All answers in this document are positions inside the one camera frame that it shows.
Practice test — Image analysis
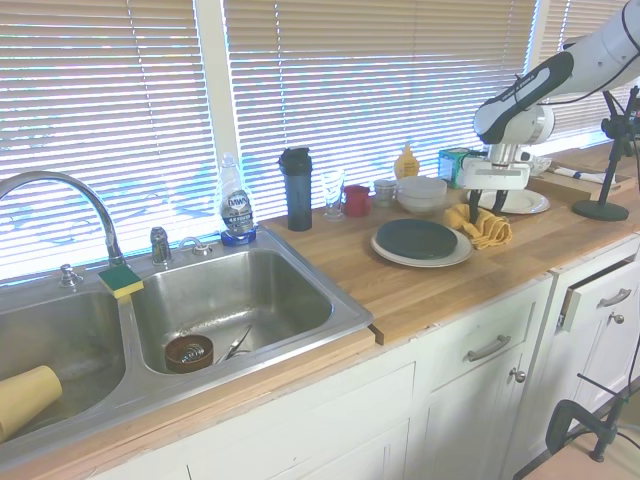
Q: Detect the white dinner plate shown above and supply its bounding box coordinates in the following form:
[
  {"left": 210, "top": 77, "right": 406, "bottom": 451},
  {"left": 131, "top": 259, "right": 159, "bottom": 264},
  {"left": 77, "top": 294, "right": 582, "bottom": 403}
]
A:
[{"left": 466, "top": 186, "right": 552, "bottom": 217}]

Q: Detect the black shaker bottle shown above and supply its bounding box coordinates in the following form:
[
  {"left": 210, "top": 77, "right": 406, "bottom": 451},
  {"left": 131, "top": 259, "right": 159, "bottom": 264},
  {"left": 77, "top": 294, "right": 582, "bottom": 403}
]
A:
[{"left": 277, "top": 145, "right": 316, "bottom": 233}]

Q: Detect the chrome sink sprayer cap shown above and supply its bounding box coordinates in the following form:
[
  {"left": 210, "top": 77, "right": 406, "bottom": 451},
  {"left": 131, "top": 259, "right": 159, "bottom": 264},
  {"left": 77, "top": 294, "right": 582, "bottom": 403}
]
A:
[{"left": 56, "top": 263, "right": 84, "bottom": 291}]

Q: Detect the stainless steel double sink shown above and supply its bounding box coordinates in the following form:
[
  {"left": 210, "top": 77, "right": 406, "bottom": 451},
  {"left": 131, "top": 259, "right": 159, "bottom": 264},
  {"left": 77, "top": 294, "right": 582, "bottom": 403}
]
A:
[{"left": 0, "top": 241, "right": 376, "bottom": 451}]

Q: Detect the clear drinking glass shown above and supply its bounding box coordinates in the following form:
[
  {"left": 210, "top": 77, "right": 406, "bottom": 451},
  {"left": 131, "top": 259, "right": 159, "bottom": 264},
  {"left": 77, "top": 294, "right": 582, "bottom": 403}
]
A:
[{"left": 320, "top": 168, "right": 348, "bottom": 223}]

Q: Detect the yellow plastic cup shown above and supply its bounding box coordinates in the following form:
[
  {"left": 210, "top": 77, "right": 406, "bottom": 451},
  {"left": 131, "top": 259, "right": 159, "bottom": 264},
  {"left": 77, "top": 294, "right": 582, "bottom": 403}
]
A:
[{"left": 0, "top": 364, "right": 64, "bottom": 444}]

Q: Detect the yellow terry cloth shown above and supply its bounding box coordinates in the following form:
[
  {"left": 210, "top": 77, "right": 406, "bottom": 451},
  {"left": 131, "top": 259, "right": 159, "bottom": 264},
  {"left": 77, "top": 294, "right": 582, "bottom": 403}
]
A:
[{"left": 443, "top": 201, "right": 514, "bottom": 252}]

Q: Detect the dark green C-clamp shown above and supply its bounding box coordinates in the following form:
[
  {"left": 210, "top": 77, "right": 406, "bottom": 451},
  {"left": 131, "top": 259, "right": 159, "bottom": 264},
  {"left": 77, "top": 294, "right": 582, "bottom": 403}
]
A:
[{"left": 544, "top": 371, "right": 632, "bottom": 464}]

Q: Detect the brushed metal drawer handle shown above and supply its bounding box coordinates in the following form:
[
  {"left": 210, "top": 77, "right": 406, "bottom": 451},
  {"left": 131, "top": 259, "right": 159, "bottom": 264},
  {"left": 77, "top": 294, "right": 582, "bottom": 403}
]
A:
[
  {"left": 596, "top": 287, "right": 633, "bottom": 309},
  {"left": 464, "top": 333, "right": 513, "bottom": 363}
]

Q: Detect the green cardboard box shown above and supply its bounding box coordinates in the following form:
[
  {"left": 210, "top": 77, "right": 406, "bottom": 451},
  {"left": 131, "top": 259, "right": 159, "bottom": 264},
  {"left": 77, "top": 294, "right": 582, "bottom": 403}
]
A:
[{"left": 438, "top": 147, "right": 474, "bottom": 189}]

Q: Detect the clear dish soap bottle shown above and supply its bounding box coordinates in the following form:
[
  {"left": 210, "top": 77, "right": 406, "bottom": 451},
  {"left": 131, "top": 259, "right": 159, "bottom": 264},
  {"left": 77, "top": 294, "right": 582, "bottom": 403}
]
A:
[{"left": 219, "top": 151, "right": 261, "bottom": 248}]

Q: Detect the red mug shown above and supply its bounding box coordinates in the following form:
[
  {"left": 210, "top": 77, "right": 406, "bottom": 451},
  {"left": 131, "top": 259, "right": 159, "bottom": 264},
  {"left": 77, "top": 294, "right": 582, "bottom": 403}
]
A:
[{"left": 341, "top": 184, "right": 374, "bottom": 218}]

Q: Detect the yellow mustard bottle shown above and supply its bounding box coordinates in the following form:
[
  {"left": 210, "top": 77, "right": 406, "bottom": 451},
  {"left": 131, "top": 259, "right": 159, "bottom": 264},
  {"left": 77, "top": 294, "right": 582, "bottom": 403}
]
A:
[{"left": 393, "top": 141, "right": 421, "bottom": 181}]

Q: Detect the brown bowl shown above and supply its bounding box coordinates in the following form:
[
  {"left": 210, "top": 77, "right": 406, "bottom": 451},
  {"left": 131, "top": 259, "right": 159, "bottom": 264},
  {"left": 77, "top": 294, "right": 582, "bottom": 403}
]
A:
[{"left": 164, "top": 333, "right": 217, "bottom": 376}]

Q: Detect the white and blue utensil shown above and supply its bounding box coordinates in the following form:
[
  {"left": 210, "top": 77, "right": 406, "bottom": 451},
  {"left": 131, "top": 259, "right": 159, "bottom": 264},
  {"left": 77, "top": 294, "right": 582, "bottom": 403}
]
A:
[{"left": 553, "top": 166, "right": 607, "bottom": 184}]

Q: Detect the black round-base camera stand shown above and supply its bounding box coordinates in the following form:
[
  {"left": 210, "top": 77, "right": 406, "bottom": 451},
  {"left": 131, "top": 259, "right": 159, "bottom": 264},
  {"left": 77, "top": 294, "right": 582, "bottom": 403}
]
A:
[{"left": 571, "top": 86, "right": 640, "bottom": 222}]

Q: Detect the white window blind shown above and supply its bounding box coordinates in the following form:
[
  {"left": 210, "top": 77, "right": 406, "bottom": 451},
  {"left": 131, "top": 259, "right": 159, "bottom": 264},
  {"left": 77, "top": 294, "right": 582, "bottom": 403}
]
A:
[
  {"left": 0, "top": 0, "right": 202, "bottom": 282},
  {"left": 541, "top": 0, "right": 640, "bottom": 147},
  {"left": 221, "top": 0, "right": 539, "bottom": 222}
]

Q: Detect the large beige plate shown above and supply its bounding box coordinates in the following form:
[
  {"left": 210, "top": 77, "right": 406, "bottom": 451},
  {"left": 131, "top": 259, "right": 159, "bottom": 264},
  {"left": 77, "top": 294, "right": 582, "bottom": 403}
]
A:
[{"left": 369, "top": 224, "right": 476, "bottom": 269}]

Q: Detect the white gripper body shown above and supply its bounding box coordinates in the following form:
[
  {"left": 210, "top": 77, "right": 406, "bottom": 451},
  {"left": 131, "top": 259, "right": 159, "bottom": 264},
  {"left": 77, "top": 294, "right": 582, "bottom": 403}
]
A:
[{"left": 458, "top": 158, "right": 532, "bottom": 192}]

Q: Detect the dark blue plate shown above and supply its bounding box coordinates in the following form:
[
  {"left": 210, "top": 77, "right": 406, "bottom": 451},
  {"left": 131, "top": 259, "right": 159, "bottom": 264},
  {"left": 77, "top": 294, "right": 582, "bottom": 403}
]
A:
[{"left": 375, "top": 217, "right": 460, "bottom": 260}]

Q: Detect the knife in sink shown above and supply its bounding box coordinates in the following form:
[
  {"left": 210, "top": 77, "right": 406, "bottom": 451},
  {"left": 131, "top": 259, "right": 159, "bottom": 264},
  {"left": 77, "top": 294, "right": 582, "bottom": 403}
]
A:
[{"left": 218, "top": 324, "right": 254, "bottom": 362}]

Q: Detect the wooden tray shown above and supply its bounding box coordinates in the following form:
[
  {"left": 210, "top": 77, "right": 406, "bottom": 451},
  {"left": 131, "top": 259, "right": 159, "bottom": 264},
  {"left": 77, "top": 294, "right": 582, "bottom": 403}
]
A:
[{"left": 528, "top": 166, "right": 637, "bottom": 202}]

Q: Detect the chrome gooseneck faucet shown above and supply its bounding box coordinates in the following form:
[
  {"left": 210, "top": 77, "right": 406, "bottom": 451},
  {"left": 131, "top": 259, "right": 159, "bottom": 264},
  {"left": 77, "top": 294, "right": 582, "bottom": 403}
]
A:
[{"left": 0, "top": 170, "right": 127, "bottom": 269}]

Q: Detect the yellow and green sponge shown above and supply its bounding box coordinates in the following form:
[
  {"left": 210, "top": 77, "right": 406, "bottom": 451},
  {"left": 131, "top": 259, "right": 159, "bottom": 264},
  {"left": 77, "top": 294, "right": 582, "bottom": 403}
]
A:
[{"left": 96, "top": 264, "right": 146, "bottom": 301}]

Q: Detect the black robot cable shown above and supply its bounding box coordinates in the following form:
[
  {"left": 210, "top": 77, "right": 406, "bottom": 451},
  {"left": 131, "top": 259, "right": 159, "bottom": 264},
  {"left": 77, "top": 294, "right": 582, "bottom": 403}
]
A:
[{"left": 513, "top": 0, "right": 640, "bottom": 109}]

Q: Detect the white ceramic bowl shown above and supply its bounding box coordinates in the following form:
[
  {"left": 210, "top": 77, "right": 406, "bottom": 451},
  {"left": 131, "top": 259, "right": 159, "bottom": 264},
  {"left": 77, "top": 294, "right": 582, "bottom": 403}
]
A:
[
  {"left": 396, "top": 194, "right": 447, "bottom": 216},
  {"left": 395, "top": 175, "right": 449, "bottom": 202}
]

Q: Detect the small glass jar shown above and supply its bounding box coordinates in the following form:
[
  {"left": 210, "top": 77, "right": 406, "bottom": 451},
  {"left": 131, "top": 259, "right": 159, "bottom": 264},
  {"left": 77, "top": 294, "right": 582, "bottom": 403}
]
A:
[{"left": 373, "top": 178, "right": 399, "bottom": 209}]

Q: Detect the chrome faucet handle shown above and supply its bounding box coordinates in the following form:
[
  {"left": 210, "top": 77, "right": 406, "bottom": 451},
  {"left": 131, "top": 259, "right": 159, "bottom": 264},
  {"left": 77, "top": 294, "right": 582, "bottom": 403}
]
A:
[{"left": 149, "top": 225, "right": 174, "bottom": 267}]

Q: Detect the wooden robot mounting table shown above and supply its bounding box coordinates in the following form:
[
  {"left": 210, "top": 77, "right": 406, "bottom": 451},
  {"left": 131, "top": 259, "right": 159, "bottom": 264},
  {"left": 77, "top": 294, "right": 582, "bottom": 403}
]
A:
[{"left": 517, "top": 433, "right": 640, "bottom": 480}]

